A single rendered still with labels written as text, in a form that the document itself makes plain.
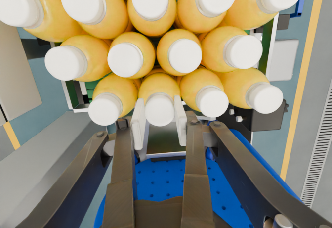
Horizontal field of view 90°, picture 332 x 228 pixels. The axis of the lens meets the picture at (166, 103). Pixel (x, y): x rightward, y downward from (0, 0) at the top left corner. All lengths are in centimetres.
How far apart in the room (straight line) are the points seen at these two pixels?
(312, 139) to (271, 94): 189
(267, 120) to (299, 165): 186
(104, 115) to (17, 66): 18
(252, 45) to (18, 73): 35
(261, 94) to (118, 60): 18
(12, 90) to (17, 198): 56
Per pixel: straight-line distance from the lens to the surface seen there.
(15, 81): 35
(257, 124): 40
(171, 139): 35
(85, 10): 22
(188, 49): 21
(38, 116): 175
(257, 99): 25
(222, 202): 35
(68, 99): 39
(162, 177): 38
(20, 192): 87
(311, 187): 255
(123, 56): 21
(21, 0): 25
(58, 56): 23
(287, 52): 56
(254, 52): 23
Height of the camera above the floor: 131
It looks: 70 degrees down
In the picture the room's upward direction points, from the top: 173 degrees clockwise
